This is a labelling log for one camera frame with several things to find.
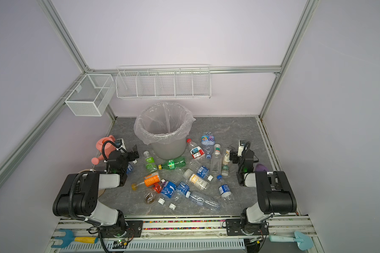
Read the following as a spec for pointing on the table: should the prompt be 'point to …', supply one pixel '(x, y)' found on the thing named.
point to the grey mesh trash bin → (170, 150)
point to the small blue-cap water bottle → (224, 189)
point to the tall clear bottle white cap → (216, 162)
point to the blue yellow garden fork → (69, 237)
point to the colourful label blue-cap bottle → (207, 140)
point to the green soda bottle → (173, 164)
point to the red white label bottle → (196, 151)
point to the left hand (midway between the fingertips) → (128, 147)
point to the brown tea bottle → (151, 196)
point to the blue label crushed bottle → (203, 172)
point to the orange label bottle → (149, 180)
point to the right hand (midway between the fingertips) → (240, 147)
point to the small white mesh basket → (92, 96)
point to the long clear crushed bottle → (199, 200)
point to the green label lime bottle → (150, 165)
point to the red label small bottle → (158, 187)
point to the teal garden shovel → (304, 243)
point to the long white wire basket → (163, 81)
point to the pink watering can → (108, 147)
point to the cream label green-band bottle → (225, 167)
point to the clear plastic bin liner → (162, 122)
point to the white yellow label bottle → (199, 182)
